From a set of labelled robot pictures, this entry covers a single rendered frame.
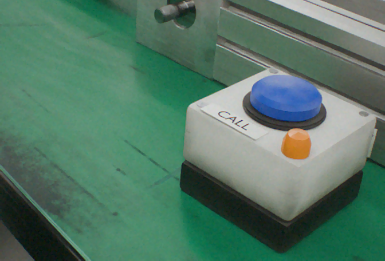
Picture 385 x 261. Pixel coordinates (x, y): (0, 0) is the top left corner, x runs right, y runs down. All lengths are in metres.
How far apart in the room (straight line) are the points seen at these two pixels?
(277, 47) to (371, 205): 0.13
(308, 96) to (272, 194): 0.06
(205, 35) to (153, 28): 0.06
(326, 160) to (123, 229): 0.12
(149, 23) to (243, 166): 0.23
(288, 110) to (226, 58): 0.16
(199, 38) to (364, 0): 0.13
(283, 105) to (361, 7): 0.18
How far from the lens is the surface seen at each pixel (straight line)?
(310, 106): 0.38
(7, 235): 1.25
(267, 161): 0.36
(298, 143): 0.35
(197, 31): 0.54
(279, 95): 0.38
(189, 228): 0.39
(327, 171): 0.38
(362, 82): 0.46
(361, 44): 0.45
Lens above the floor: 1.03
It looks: 31 degrees down
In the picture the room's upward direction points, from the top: 6 degrees clockwise
